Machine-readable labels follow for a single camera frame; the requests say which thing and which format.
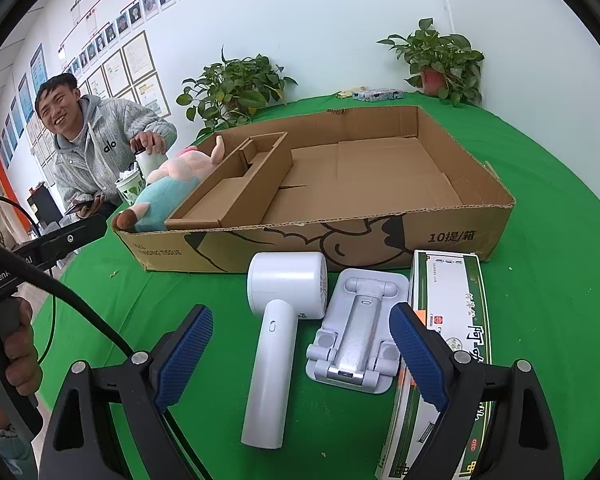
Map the black cabinet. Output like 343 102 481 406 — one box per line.
27 187 61 231

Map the pink pig plush toy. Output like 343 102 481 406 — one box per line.
112 135 226 233

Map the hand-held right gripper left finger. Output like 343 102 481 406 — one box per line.
39 304 214 480

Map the thick black cable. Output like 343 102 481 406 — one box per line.
0 235 201 480

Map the person's left forearm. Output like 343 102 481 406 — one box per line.
0 417 37 480

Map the green paper cup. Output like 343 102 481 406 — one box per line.
116 170 146 206

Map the white hair dryer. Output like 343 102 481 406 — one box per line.
240 251 328 450

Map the large cardboard box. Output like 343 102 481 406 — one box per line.
111 106 517 275

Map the long brown cardboard box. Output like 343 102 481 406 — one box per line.
164 131 293 232

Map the white folding phone stand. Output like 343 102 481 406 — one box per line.
305 267 412 397

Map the group of framed certificates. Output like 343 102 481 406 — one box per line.
25 30 173 171

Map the row of blue wall posters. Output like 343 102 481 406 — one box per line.
0 42 48 171

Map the tissue packet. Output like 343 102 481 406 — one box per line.
355 88 405 102

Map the wall photo chart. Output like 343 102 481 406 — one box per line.
55 0 263 81

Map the thin black cable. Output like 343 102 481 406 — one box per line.
0 196 56 363

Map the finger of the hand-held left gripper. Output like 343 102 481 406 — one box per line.
11 214 109 267

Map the potted plant in red pot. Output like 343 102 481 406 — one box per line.
376 18 486 107

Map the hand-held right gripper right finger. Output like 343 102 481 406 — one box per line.
389 301 566 480

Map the leafy potted plant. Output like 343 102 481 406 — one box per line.
176 47 298 136

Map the green and white medicine box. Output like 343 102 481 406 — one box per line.
375 249 493 480

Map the person's left hand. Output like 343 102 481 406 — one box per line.
2 299 44 402

